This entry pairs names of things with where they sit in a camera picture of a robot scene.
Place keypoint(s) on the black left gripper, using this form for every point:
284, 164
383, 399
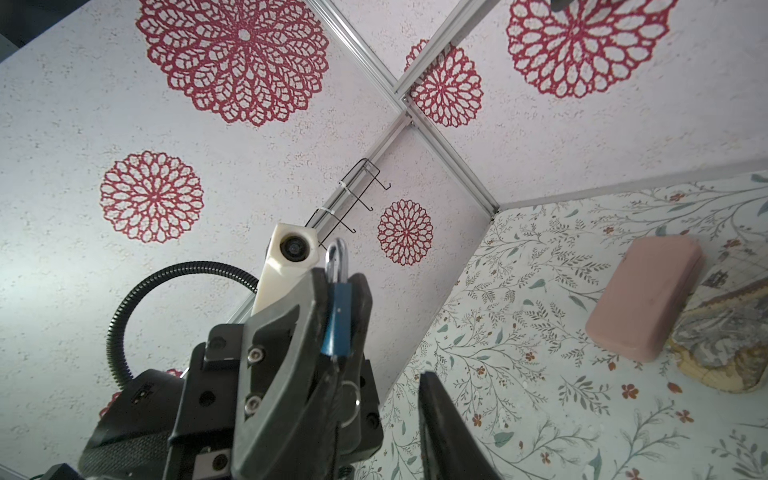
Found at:
163, 426

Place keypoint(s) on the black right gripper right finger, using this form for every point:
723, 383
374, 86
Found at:
448, 449

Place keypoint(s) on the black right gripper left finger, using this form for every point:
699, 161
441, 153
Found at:
312, 452

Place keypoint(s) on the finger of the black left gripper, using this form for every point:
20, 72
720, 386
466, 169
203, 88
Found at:
362, 303

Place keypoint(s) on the blue padlock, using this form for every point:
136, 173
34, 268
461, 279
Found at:
337, 340

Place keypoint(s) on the pink rectangular case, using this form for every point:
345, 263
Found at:
635, 314

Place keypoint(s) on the patterned cream pouch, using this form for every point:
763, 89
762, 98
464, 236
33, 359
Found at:
720, 338

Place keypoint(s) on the black wire wall rack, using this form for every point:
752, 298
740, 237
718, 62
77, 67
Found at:
349, 193

